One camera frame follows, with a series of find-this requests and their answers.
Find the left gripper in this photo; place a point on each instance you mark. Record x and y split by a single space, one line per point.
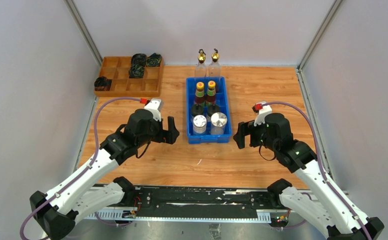
168 136

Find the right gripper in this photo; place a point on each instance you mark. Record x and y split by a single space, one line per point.
245 128

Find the silver lid spice jar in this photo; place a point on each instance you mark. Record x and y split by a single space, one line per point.
218 123

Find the blue plastic divided bin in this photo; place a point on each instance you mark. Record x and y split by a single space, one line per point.
221 101

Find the black cap shaker jar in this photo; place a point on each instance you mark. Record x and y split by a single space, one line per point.
212 109

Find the yellow cap sauce bottle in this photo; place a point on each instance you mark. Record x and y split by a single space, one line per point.
211 93
200 97

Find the tall oil bottle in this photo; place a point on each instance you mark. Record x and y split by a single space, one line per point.
214 69
201 68

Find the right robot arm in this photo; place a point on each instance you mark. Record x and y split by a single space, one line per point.
335 215

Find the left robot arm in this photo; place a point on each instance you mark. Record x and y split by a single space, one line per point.
58 210

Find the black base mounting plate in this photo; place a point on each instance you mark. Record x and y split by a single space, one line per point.
203 204

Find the wooden compartment tray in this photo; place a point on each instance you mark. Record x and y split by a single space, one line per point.
116 69

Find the black roll left compartment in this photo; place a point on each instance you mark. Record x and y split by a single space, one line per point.
102 83

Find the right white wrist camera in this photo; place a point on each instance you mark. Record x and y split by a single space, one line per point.
261 111

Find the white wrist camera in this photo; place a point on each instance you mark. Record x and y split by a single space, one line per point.
154 106
261 111

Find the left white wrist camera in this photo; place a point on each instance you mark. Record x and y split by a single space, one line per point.
154 106

